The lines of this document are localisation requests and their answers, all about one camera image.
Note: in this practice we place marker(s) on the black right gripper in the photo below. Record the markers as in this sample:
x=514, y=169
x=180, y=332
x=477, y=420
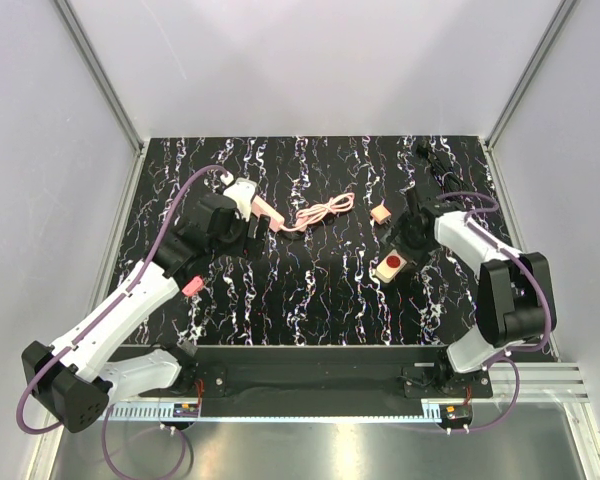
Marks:
x=404, y=222

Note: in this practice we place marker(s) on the beige plug adapter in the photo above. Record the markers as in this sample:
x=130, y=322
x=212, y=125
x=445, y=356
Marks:
x=380, y=214

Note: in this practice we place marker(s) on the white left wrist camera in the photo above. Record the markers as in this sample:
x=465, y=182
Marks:
x=242, y=191

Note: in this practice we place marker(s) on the beige red power strip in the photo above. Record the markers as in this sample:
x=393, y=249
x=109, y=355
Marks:
x=390, y=266

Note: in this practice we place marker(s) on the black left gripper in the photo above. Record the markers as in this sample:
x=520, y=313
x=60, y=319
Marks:
x=249, y=245

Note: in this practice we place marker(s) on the pink square socket adapter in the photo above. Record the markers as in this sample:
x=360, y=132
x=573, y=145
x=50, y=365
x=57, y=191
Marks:
x=193, y=287

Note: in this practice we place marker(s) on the pink power strip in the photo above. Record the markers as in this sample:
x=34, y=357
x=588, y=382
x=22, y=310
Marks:
x=261, y=208

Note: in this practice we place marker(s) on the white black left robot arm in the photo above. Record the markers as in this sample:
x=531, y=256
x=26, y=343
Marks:
x=74, y=378

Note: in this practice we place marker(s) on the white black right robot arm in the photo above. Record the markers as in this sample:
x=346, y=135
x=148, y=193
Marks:
x=514, y=308

